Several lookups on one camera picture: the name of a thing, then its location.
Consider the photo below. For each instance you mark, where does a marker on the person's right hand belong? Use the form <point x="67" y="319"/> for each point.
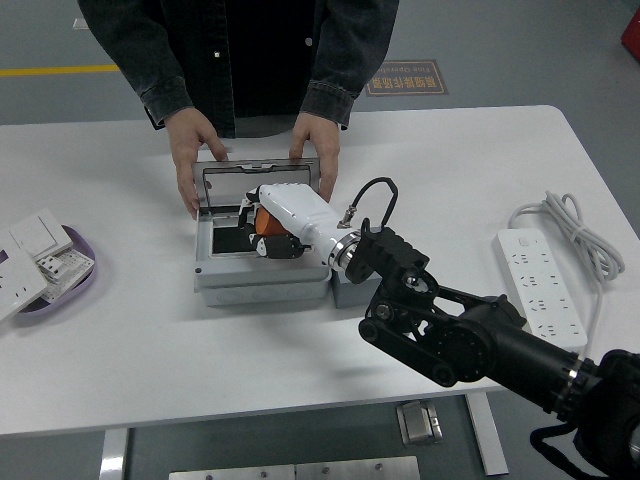
<point x="187" y="140"/>

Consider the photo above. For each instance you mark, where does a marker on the red object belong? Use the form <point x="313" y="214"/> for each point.
<point x="632" y="30"/>

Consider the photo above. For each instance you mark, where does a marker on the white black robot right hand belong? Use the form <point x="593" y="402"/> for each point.
<point x="295" y="207"/>

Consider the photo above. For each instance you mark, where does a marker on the grey cube with round hole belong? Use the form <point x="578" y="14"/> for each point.
<point x="350" y="295"/>

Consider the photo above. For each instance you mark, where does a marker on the small metal floor plate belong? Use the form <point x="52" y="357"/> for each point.
<point x="80" y="24"/>

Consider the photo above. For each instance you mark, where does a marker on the brown floor sign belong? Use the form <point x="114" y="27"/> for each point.
<point x="415" y="78"/>

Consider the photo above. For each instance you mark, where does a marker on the metal floor socket box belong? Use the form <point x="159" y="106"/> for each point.
<point x="419" y="424"/>

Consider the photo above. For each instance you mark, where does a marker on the purple tray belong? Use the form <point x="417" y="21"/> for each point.
<point x="80" y="287"/>

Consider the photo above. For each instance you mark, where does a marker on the white switch panel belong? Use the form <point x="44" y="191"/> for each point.
<point x="37" y="230"/>

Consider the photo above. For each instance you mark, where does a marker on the orange cylinder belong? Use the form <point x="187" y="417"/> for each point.
<point x="270" y="224"/>

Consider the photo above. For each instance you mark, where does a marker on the white socket module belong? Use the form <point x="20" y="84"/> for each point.
<point x="65" y="270"/>

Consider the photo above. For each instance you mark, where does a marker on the grey electrical box with lid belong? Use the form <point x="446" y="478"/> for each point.
<point x="260" y="280"/>

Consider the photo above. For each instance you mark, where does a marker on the person's left hand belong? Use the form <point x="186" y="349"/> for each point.
<point x="325" y="145"/>

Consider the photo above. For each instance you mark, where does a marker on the grey metal base plate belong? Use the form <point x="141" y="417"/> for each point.
<point x="295" y="470"/>

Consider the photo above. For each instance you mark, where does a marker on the white table leg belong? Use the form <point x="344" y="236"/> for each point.
<point x="114" y="455"/>
<point x="487" y="435"/>

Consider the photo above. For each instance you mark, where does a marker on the large white socket panel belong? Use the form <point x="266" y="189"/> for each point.
<point x="17" y="285"/>

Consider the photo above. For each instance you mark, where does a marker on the person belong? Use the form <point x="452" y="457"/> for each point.
<point x="250" y="55"/>

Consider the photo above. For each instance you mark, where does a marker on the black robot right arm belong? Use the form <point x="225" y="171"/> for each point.
<point x="480" y="345"/>

